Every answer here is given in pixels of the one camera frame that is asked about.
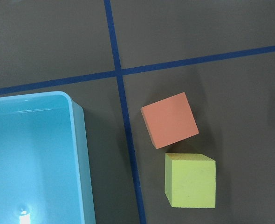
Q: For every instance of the orange foam block left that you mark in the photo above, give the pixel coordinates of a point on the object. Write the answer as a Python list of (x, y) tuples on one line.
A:
[(169, 120)]

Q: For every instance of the yellow foam block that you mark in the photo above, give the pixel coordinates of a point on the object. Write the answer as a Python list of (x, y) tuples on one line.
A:
[(190, 180)]

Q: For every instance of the light blue plastic bin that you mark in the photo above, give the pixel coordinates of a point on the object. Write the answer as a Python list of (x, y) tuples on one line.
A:
[(44, 162)]

